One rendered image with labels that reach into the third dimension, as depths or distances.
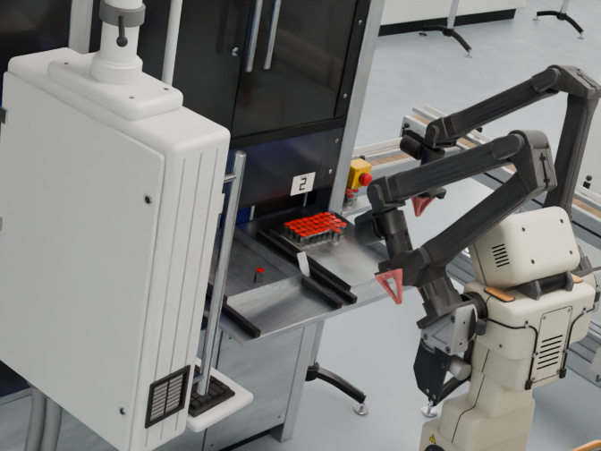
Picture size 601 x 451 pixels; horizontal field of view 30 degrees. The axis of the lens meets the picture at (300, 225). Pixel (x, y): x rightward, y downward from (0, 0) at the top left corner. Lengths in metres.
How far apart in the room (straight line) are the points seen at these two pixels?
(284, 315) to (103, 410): 0.64
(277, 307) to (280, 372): 0.76
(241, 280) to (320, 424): 1.13
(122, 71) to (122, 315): 0.49
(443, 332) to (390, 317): 2.25
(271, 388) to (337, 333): 0.89
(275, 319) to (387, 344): 1.69
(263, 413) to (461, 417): 1.18
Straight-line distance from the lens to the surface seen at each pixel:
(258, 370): 3.56
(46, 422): 2.75
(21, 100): 2.37
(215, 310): 2.43
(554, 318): 2.53
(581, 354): 3.92
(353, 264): 3.17
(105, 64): 2.22
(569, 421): 4.40
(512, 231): 2.45
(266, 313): 2.88
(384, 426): 4.07
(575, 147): 2.72
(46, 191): 2.38
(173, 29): 2.62
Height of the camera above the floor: 2.41
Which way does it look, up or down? 27 degrees down
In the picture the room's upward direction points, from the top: 11 degrees clockwise
